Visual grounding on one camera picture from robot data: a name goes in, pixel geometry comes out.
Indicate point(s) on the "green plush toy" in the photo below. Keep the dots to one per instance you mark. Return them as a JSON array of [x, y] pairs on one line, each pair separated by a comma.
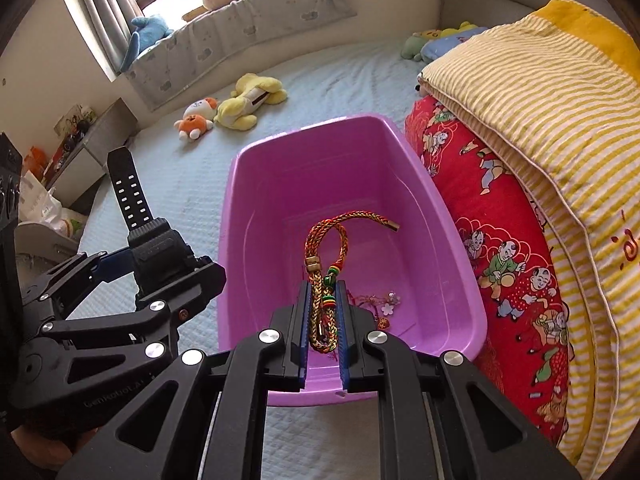
[[416, 45]]

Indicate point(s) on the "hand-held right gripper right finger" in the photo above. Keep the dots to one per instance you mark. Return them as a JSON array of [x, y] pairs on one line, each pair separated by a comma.
[[344, 340]]

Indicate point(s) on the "pink plastic basin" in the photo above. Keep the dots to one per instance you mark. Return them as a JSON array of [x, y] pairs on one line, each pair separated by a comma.
[[350, 185]]

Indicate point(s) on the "black wrist watch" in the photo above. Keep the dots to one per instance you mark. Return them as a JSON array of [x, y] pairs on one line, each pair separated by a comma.
[[132, 195]]

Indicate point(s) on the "orange and white plush toy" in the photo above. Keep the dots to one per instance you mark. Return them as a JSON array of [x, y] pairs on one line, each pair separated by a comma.
[[196, 117]]

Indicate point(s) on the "grey bedside cabinet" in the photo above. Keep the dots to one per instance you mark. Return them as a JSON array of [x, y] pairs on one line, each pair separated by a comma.
[[95, 145]]

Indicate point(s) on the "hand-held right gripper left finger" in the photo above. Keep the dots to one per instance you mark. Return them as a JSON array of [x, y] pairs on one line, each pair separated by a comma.
[[301, 340]]

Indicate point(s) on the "red printed quilt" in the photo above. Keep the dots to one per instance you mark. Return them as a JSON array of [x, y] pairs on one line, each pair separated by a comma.
[[490, 240]]

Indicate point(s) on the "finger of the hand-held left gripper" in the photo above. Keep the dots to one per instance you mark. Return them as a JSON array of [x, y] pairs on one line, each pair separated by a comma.
[[75, 280], [200, 285]]

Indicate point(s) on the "blue plush toy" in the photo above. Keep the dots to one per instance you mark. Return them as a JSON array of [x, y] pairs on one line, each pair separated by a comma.
[[145, 37]]

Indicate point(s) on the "white flower clip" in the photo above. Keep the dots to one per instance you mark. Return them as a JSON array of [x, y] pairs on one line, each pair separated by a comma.
[[389, 306]]

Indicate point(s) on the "white plastic bag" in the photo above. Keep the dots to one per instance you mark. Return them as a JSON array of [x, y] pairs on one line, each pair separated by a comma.
[[47, 207]]

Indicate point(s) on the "yellow plush toy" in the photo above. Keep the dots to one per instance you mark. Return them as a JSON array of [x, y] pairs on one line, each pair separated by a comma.
[[245, 102]]

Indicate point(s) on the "white quilted bed blanket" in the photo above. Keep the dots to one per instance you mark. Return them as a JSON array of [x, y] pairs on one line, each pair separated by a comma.
[[320, 80]]

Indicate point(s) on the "yellow striped quilt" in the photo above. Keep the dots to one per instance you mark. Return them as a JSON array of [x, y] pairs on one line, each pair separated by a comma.
[[565, 100]]

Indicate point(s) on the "grey chair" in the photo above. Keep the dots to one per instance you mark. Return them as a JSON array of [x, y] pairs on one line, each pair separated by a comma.
[[47, 242]]

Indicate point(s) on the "grey window curtain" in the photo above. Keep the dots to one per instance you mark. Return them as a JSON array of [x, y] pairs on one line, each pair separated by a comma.
[[100, 15]]

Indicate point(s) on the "person's left hand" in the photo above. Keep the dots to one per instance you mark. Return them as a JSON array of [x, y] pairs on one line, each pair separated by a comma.
[[40, 447]]

